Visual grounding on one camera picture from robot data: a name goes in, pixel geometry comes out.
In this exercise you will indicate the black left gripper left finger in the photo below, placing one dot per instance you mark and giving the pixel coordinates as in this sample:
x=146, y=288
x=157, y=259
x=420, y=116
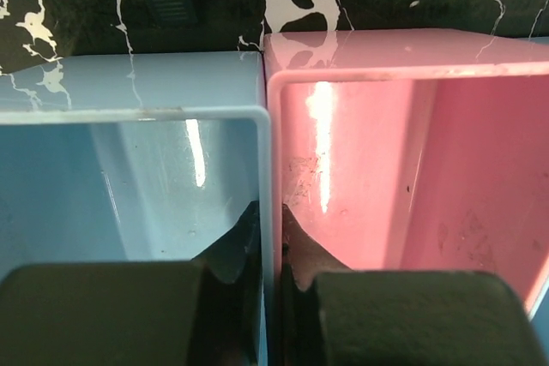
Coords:
x=205, y=311

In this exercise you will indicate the pink bin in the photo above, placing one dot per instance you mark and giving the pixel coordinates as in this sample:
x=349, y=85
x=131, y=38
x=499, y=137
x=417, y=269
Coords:
x=413, y=149

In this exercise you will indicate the light blue bin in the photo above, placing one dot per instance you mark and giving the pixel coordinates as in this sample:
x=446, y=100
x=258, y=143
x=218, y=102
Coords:
x=131, y=159

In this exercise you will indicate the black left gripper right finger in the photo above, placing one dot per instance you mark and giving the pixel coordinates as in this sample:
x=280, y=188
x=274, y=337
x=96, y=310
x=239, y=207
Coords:
x=333, y=315

